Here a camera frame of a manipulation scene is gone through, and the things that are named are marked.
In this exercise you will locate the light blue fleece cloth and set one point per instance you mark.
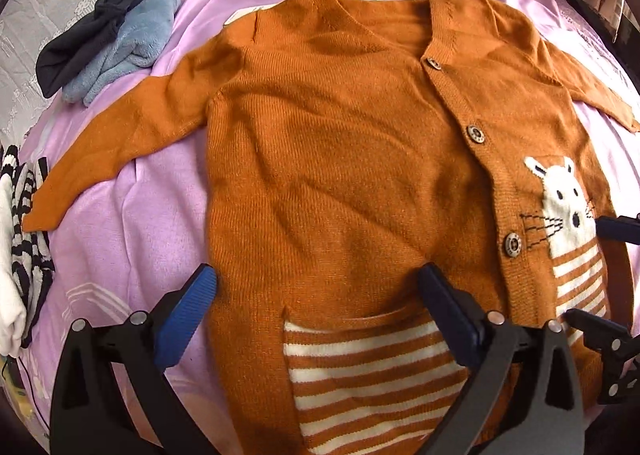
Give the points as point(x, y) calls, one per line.
point(135, 40)

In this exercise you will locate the orange knitted cardigan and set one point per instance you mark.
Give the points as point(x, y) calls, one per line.
point(325, 160)

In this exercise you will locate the pink blanket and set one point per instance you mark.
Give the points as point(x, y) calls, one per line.
point(125, 235)

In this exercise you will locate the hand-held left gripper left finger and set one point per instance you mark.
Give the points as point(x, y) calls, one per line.
point(186, 312)

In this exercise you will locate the dark navy cloth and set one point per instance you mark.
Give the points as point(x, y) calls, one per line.
point(80, 45)

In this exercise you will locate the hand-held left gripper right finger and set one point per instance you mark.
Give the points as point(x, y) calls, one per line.
point(450, 315)

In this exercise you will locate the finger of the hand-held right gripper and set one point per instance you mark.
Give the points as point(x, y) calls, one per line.
point(600, 331)
point(620, 228)

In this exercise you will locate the black white striped garment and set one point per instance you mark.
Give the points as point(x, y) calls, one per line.
point(22, 177)

